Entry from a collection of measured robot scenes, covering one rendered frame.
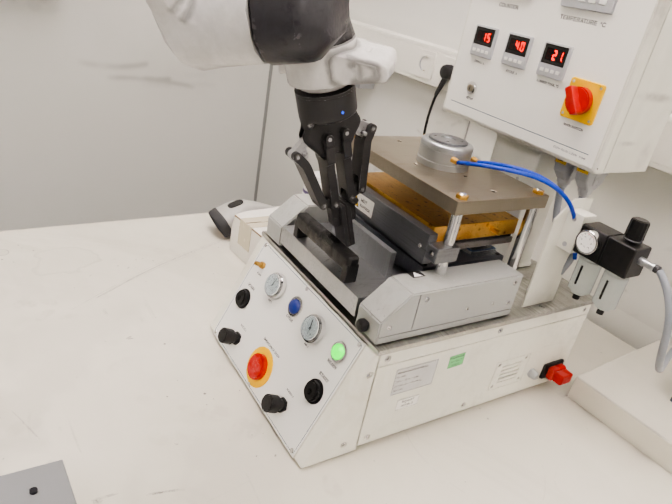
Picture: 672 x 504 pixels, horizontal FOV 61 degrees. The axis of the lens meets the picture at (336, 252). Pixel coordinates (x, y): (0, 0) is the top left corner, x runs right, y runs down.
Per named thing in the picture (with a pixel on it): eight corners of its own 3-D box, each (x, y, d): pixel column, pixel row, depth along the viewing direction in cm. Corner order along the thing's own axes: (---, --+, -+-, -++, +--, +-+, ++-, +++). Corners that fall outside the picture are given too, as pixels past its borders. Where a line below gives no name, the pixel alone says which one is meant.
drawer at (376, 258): (419, 232, 107) (429, 193, 104) (504, 292, 91) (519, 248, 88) (279, 246, 91) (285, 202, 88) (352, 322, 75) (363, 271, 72)
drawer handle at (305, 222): (303, 234, 88) (307, 210, 86) (356, 282, 77) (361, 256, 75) (292, 235, 87) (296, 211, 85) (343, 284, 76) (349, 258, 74)
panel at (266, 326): (213, 332, 98) (267, 240, 94) (293, 458, 76) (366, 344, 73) (203, 329, 96) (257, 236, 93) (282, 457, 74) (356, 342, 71)
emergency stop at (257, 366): (251, 370, 88) (263, 349, 87) (261, 386, 85) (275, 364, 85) (242, 368, 87) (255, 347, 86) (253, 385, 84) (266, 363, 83)
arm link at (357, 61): (268, 40, 68) (276, 85, 71) (320, 63, 59) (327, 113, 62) (355, 15, 72) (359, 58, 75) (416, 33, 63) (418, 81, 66)
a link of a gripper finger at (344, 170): (325, 122, 74) (334, 118, 75) (337, 194, 81) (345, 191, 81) (341, 131, 71) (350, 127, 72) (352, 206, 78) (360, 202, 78)
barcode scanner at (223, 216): (278, 219, 146) (282, 190, 142) (293, 232, 140) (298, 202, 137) (203, 227, 134) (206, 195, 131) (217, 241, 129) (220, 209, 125)
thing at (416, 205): (426, 191, 102) (440, 140, 98) (519, 247, 86) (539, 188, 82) (347, 195, 93) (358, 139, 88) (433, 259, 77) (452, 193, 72)
